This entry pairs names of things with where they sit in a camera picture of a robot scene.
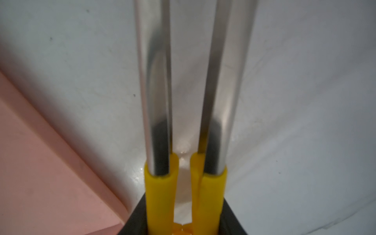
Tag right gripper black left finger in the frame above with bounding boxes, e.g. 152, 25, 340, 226
118, 194, 148, 235

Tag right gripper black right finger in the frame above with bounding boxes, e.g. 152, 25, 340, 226
218, 199, 247, 235

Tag yellow steel bread tongs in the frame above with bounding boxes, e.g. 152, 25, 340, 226
134, 1, 257, 235

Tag pink plastic tray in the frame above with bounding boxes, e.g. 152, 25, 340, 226
1, 75, 129, 235

